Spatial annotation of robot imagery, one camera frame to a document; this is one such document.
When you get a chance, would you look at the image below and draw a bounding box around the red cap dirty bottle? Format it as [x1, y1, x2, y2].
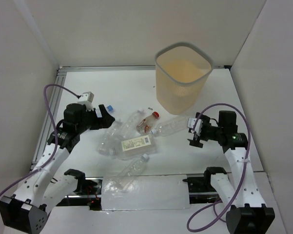
[136, 112, 159, 135]

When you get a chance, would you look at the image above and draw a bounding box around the blue cap labelled bottle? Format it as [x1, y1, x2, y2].
[106, 105, 115, 113]

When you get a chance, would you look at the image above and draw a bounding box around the white front cover panel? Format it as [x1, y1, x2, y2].
[101, 175, 190, 211]

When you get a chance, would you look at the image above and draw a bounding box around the square bottle beige label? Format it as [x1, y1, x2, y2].
[107, 135, 156, 160]

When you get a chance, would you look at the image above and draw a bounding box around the clear bottle white cap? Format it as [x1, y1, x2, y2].
[151, 116, 189, 137]

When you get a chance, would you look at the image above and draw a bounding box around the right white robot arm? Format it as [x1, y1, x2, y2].
[188, 111, 275, 234]

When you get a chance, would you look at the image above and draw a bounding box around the beige mesh waste bin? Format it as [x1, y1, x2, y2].
[155, 41, 214, 115]

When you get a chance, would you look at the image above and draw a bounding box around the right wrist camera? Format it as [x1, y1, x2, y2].
[188, 117, 203, 135]

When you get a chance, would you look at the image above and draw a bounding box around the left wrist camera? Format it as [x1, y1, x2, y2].
[77, 92, 94, 110]

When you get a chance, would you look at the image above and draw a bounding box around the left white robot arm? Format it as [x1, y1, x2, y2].
[0, 103, 115, 234]

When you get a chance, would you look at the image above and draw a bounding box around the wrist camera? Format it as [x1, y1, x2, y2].
[188, 117, 203, 135]
[77, 92, 94, 110]

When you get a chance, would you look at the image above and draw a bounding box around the clear crushed bottle left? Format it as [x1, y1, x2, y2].
[97, 120, 122, 156]

